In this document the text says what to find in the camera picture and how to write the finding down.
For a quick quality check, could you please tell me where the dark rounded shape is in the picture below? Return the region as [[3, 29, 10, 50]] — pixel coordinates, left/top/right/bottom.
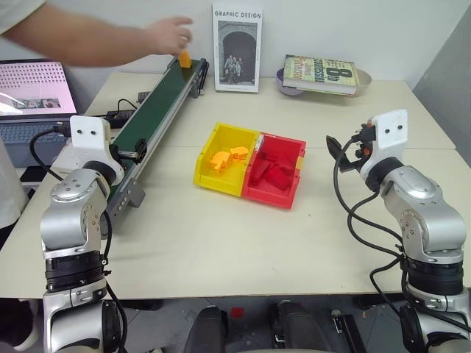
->
[[183, 304, 230, 353], [269, 299, 333, 353]]

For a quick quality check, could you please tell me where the green thick book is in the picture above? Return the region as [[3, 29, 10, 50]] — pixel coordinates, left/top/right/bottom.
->
[[282, 54, 361, 97]]

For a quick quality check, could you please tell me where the white shirt sleeve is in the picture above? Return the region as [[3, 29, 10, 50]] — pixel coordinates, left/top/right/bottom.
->
[[0, 0, 48, 37]]

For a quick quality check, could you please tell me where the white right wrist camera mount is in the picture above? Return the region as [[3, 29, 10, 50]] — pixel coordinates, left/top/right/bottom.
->
[[369, 108, 409, 152]]

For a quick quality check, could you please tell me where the black phone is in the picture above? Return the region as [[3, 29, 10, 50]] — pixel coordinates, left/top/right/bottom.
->
[[19, 165, 48, 184]]

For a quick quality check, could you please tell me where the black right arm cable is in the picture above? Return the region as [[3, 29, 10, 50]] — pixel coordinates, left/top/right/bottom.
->
[[332, 132, 471, 334]]

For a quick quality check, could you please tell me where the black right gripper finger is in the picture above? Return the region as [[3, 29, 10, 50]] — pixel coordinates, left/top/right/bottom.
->
[[326, 135, 347, 163], [339, 155, 364, 174]]

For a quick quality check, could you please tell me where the yellow plastic bin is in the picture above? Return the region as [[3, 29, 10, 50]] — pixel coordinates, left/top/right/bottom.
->
[[193, 121, 259, 198]]

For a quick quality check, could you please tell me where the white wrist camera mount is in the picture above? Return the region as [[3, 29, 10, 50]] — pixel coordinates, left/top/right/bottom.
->
[[69, 114, 112, 152], [369, 108, 409, 152]]

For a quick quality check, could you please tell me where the green conveyor belt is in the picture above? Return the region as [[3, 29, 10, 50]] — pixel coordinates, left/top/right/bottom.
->
[[105, 57, 210, 236]]

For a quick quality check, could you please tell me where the person's bare hand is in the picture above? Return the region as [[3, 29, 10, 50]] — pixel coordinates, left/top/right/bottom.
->
[[144, 15, 195, 57]]

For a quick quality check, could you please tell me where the white graphic design book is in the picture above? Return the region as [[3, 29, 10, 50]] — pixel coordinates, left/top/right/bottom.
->
[[211, 3, 263, 93]]

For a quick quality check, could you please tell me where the black metal frame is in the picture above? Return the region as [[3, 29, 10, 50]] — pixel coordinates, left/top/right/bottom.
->
[[330, 309, 369, 353]]

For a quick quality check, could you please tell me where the beige bowl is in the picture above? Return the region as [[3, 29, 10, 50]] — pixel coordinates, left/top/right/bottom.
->
[[352, 67, 373, 97]]

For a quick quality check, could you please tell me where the black power adapter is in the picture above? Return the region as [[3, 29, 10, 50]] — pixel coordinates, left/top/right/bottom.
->
[[105, 109, 134, 129]]

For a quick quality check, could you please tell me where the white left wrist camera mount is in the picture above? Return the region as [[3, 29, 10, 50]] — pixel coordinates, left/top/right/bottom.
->
[[69, 114, 112, 152]]

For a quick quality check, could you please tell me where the purple bowl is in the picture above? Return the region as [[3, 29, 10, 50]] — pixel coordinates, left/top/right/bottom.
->
[[275, 67, 307, 98]]

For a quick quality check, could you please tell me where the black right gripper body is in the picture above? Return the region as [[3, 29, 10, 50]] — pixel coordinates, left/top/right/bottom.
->
[[350, 122, 377, 165]]

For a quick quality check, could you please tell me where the red block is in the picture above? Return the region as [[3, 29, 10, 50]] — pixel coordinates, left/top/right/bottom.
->
[[270, 154, 296, 174], [263, 168, 294, 191], [252, 150, 274, 187]]

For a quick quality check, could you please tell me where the yellow-orange block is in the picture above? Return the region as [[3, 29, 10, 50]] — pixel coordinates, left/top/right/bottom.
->
[[229, 146, 249, 163]]

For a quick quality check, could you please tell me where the open grey laptop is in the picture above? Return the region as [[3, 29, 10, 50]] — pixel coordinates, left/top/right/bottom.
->
[[0, 60, 79, 169]]

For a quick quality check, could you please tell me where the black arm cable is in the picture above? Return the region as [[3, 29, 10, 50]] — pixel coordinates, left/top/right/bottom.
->
[[29, 124, 129, 353], [332, 132, 471, 334]]

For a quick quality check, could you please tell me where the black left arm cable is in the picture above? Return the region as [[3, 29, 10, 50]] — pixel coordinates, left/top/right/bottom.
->
[[29, 124, 129, 353]]

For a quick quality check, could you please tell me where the red plastic bin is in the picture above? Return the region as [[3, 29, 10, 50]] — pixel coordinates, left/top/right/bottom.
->
[[241, 132, 308, 211]]

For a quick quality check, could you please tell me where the white rounded object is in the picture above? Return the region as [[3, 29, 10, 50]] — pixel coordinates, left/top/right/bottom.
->
[[0, 138, 29, 229]]

